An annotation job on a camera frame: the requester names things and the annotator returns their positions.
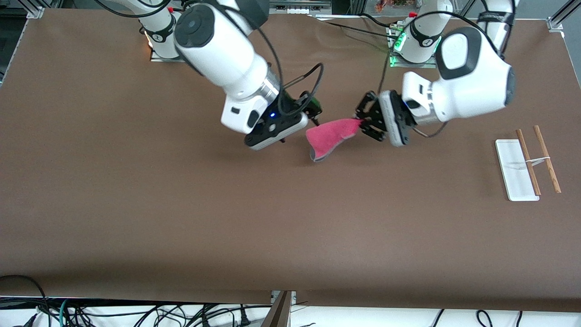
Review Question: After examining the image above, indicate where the white power strip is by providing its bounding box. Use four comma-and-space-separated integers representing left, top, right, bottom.
268, 0, 332, 15

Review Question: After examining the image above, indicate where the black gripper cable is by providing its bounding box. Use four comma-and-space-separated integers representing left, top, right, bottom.
252, 25, 325, 119
377, 11, 505, 138

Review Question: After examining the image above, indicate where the pink towel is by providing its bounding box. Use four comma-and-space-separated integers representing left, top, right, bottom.
305, 118, 364, 163

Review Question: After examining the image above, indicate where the orange background object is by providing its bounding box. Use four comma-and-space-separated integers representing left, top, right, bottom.
375, 0, 411, 13

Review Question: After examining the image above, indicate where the black cable on table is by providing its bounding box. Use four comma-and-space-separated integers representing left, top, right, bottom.
309, 13, 402, 40

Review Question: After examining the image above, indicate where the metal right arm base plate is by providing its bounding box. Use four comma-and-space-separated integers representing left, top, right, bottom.
150, 45, 186, 63

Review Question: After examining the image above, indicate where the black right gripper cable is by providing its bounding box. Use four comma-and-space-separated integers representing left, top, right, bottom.
252, 25, 325, 119

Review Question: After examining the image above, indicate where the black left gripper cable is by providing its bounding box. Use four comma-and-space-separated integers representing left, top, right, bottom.
377, 11, 505, 138

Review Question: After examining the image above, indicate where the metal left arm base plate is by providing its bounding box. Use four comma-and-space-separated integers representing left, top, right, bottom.
389, 25, 438, 69

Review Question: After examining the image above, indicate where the black looped floor cable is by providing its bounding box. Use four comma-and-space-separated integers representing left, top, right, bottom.
0, 274, 49, 327

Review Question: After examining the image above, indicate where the white rectangular tray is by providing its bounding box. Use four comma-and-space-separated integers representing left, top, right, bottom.
495, 125, 562, 202

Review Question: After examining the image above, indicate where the aluminium frame beam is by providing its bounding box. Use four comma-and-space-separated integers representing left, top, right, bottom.
261, 291, 294, 327

